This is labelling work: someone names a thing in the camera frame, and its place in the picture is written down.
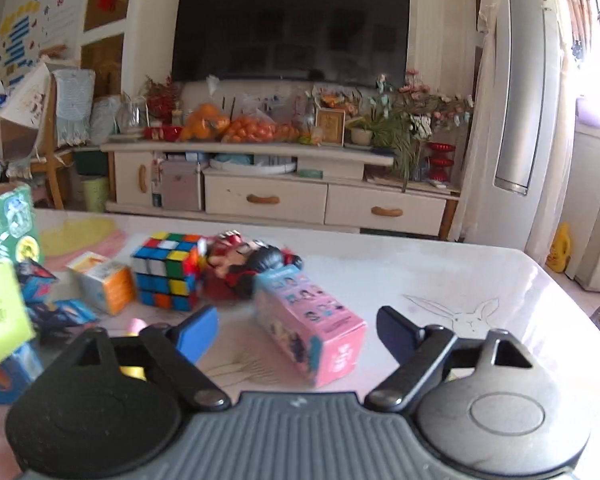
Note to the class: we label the artificial flower bouquet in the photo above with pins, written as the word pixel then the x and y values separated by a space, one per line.
pixel 415 95

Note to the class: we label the bag of large oranges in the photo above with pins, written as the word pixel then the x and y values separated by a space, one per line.
pixel 205 122

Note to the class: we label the potted green plant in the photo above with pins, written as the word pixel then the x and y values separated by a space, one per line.
pixel 362 136

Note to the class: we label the white standing air conditioner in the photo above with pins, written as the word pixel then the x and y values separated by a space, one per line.
pixel 530 110

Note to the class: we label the light green waste bin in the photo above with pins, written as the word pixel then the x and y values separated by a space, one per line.
pixel 96 195

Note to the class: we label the red berry bouquet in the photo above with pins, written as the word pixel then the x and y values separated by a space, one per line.
pixel 162 97

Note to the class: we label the bag of small tangerines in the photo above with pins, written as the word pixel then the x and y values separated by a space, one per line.
pixel 250 130

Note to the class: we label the white round tray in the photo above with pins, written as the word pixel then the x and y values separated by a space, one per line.
pixel 252 167

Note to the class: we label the yellow-green box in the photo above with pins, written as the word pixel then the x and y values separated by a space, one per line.
pixel 0 310

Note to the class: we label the red candle holder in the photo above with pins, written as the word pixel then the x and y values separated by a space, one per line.
pixel 440 162

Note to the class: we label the pinkish metal box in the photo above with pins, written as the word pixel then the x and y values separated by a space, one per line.
pixel 180 185

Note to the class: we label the dark green storage bin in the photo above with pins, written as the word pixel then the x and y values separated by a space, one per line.
pixel 91 162

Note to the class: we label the yellow plastic egg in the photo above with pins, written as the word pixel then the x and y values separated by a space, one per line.
pixel 132 372

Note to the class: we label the glass kettle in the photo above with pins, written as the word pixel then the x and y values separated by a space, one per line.
pixel 130 117

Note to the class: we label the cream curtain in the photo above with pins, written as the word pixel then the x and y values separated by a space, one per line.
pixel 472 185

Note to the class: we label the bag of small yellow fruits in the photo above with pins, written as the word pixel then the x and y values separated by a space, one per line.
pixel 290 132

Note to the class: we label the pink and blue figure-print box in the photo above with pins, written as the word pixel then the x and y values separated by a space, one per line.
pixel 310 320

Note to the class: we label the white washing machine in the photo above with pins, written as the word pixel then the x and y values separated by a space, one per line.
pixel 595 210

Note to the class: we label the teal lace cloth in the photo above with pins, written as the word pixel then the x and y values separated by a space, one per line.
pixel 72 110

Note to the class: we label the wooden picture frame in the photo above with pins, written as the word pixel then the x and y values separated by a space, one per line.
pixel 330 127

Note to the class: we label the yellow plastic bottle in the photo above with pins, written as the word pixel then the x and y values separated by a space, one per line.
pixel 560 250

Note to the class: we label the white cartoon-print cloth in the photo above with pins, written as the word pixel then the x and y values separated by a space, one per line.
pixel 27 100

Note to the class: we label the green-sided cardboard box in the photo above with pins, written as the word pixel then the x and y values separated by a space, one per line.
pixel 5 220

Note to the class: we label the cream television cabinet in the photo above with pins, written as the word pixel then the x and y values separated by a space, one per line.
pixel 265 200

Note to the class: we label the black television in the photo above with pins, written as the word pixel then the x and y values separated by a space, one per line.
pixel 290 25

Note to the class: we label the white paper bag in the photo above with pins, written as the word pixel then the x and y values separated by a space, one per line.
pixel 102 120

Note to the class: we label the dark blue cartoon box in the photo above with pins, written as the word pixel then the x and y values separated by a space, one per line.
pixel 70 312
pixel 35 280

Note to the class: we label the red and black doll figure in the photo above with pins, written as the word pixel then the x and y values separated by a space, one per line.
pixel 240 260

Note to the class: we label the white and orange medicine box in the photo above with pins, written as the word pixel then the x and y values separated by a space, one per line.
pixel 105 280

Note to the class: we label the multicoloured puzzle cube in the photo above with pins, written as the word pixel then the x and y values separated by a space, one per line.
pixel 165 270

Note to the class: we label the wall poster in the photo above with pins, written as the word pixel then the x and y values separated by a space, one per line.
pixel 25 35

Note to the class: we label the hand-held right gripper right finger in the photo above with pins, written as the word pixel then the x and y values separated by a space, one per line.
pixel 395 331

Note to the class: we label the wooden chair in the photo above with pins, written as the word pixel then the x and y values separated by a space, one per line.
pixel 55 175

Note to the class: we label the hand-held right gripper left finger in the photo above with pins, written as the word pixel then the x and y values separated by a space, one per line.
pixel 197 331

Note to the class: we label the small green box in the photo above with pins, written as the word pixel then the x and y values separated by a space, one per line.
pixel 311 174

